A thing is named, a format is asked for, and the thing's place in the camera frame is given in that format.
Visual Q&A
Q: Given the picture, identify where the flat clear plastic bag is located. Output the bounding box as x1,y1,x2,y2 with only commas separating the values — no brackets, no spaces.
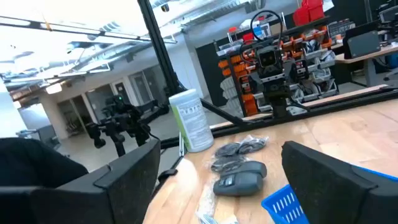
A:
195,182,241,224

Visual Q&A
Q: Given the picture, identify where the crumpled plastic wrapped bundle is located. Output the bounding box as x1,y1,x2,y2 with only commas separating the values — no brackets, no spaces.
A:
210,154,250,174

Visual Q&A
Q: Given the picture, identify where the white green wipes canister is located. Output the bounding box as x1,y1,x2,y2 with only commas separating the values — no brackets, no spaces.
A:
168,88,215,154

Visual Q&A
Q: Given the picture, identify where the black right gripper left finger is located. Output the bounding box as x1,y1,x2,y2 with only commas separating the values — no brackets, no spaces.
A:
0,138,162,224

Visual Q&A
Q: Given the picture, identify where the blue plastic basket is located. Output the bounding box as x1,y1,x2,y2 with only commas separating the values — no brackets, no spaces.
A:
261,166,398,224

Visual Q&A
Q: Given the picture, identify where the black aluminium table frame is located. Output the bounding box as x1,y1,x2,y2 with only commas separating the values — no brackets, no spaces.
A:
137,0,398,151

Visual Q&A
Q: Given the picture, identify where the black background robot station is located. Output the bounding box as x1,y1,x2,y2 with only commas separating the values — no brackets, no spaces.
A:
85,94,170,158

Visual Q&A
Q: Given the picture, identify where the grey body wash bottle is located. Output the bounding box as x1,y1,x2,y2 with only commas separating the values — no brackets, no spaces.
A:
212,170,266,197

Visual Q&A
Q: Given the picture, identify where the black disc in clear bag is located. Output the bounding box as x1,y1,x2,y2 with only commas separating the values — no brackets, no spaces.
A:
213,142,243,159
236,134,270,156

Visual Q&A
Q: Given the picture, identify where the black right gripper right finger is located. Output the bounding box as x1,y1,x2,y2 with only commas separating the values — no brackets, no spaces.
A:
281,140,398,224

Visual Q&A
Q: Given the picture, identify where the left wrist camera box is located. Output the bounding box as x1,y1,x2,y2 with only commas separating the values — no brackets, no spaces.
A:
257,45,284,79

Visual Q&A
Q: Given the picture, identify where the shelf rack with orange bins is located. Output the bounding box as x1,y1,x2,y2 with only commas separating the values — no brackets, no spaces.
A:
213,15,340,118

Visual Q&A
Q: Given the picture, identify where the red storage box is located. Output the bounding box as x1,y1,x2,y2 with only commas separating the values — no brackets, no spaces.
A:
292,0,326,27

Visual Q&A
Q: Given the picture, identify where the wooden office desk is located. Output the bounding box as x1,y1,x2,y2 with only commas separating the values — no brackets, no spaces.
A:
334,42,398,88

